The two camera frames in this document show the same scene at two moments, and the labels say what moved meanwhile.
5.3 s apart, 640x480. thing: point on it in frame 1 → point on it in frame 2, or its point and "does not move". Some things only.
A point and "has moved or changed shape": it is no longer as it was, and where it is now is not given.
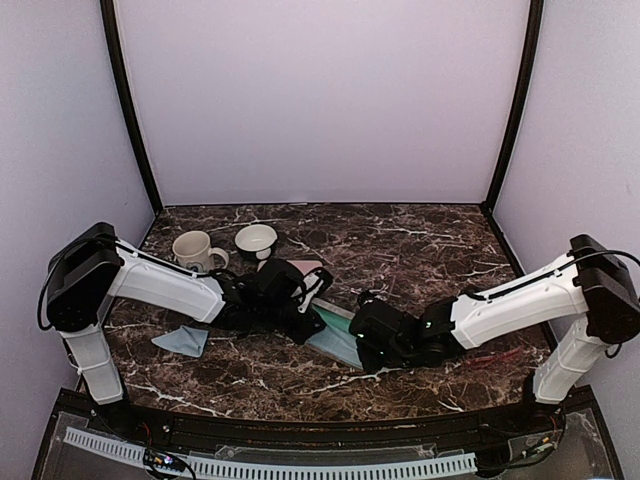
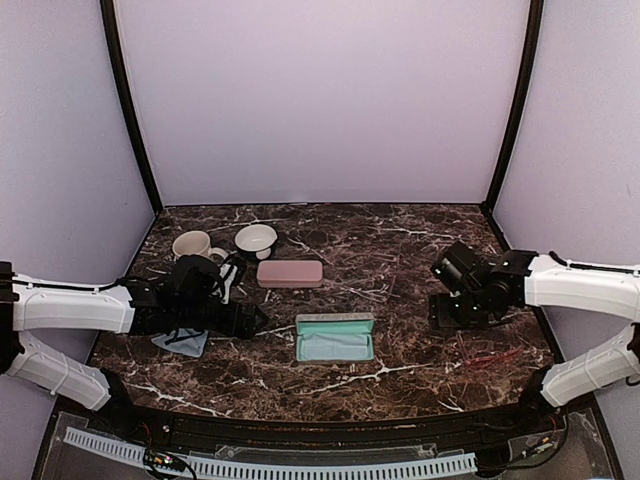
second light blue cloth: (184, 340) does not move
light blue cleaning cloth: (338, 344) has moved or changed shape
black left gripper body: (295, 332) → (243, 330)
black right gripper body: (372, 360) → (458, 316)
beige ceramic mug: (194, 247) does not move
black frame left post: (130, 96) does not move
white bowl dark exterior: (251, 238) does not move
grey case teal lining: (336, 317) has moved or changed shape
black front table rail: (156, 424) does not move
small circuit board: (163, 460) does not move
